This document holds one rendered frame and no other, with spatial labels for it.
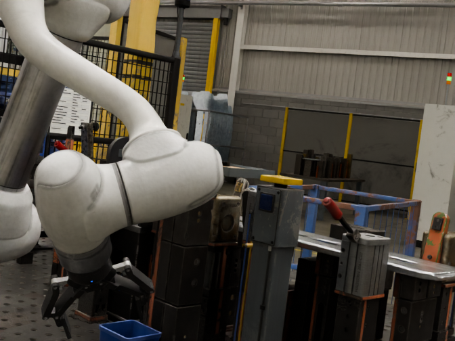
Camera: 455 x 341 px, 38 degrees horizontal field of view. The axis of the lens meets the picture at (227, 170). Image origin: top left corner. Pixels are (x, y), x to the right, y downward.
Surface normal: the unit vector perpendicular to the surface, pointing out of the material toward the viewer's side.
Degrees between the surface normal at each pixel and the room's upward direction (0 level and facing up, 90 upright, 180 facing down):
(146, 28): 90
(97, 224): 122
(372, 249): 90
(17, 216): 109
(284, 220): 90
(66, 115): 90
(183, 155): 48
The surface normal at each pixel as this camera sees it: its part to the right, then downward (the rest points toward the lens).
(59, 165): -0.03, -0.65
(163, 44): 0.89, 0.11
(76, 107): 0.70, 0.12
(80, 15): 0.45, 0.59
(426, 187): -0.53, -0.02
